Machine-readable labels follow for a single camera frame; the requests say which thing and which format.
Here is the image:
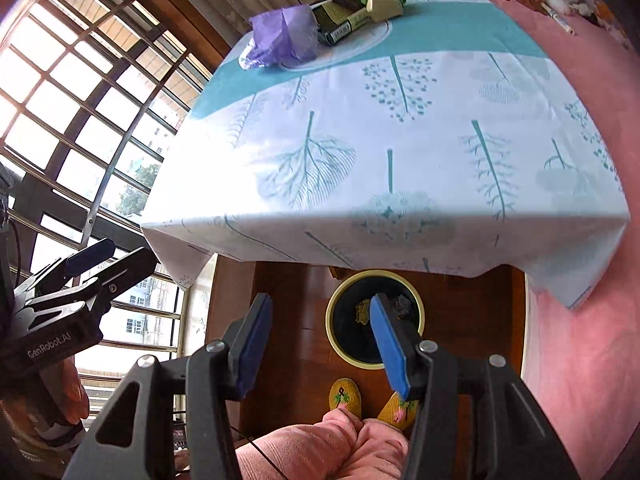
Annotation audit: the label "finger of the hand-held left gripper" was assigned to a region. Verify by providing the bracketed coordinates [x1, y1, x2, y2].
[70, 247, 160, 311]
[15, 238, 117, 288]

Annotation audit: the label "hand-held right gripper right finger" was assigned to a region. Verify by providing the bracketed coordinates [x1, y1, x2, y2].
[369, 293, 581, 480]

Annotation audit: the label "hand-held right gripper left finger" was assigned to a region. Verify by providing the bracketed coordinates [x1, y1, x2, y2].
[70, 292, 275, 480]

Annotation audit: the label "round yellow rimmed bin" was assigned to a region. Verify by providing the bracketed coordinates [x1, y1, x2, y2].
[325, 270, 426, 372]

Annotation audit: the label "purple plastic bag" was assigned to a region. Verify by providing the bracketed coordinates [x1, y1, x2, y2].
[239, 4, 321, 70]

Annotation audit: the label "dark green box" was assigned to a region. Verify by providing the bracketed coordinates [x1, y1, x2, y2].
[314, 2, 372, 47]

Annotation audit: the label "cream small box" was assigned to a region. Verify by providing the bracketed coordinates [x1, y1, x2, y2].
[365, 0, 405, 23]

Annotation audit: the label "person's left forearm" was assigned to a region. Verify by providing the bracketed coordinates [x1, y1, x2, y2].
[0, 395, 86, 467]

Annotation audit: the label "person's left hand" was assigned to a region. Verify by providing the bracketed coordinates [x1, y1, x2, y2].
[47, 357, 90, 426]

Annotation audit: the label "yellow embroidered slipper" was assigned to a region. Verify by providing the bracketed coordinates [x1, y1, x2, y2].
[327, 377, 363, 418]
[376, 391, 421, 431]

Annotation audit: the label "brown window grille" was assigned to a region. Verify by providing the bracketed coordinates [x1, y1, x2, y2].
[0, 0, 236, 401]

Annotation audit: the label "person's pink pants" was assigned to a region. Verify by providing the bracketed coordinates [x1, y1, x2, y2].
[235, 407, 411, 480]

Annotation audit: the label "pink blanket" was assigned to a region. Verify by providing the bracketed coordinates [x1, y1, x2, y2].
[410, 0, 640, 480]

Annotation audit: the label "white marker pen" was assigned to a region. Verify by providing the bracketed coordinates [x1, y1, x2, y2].
[542, 7, 576, 36]

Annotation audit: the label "thin black cable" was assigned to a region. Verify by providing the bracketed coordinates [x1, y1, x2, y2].
[227, 422, 283, 478]

